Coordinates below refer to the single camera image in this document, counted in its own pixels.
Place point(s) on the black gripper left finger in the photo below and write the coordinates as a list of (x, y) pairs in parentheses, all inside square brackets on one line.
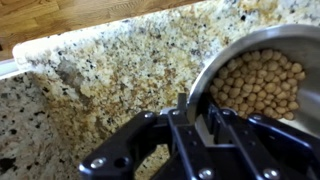
[(116, 153)]

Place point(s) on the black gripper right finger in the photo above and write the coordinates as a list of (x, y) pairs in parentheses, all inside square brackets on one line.
[(266, 146)]

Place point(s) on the chickpeas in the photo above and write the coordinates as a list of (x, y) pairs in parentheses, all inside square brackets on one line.
[(260, 83)]

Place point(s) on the steel bowl holding chickpeas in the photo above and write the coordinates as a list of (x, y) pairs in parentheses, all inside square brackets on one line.
[(300, 40)]

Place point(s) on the white pantry cabinet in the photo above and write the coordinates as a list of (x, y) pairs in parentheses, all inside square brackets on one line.
[(8, 68)]

